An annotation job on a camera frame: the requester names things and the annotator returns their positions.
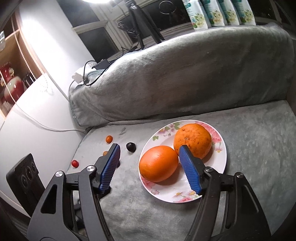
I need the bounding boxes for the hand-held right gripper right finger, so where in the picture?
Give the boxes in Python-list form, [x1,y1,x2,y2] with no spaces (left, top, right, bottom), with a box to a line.
[179,145,272,241]

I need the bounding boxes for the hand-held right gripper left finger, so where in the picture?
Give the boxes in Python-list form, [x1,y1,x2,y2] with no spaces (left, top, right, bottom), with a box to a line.
[26,143,121,241]

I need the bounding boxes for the floral white plate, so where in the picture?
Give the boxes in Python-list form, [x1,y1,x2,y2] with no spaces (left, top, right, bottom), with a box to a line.
[139,120,228,204]

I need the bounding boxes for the rough-skinned orange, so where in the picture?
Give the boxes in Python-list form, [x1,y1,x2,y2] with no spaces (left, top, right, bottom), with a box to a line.
[174,123,212,159]

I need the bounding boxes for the smooth orange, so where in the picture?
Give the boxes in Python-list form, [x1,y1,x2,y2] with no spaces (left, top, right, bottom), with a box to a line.
[139,145,179,183]

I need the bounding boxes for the grey plush cushion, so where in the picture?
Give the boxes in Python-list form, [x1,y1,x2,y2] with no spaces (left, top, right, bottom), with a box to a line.
[68,24,292,127]

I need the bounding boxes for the white charger plug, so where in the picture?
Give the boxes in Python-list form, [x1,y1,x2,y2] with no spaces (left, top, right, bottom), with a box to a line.
[72,67,95,83]

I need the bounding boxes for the red and white ceramic jar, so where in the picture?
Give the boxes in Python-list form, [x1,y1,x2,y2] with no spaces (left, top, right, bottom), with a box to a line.
[4,76,25,105]

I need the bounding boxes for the wooden shelf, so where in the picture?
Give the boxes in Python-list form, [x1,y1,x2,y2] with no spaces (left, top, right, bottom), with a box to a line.
[0,11,44,118]

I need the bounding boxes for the floral tissue pack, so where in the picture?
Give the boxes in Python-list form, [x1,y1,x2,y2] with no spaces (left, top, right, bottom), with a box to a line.
[201,0,226,26]
[218,0,241,25]
[183,0,208,30]
[232,0,257,26]

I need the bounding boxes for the black tripod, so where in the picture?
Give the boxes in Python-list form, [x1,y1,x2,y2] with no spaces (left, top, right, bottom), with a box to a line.
[126,0,165,50]

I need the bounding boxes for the white cable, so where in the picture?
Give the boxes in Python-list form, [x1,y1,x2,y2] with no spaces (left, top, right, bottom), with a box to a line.
[4,81,86,133]

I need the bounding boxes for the black power adapter with cable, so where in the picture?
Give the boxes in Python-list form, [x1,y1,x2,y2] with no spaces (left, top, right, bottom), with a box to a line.
[83,45,139,87]

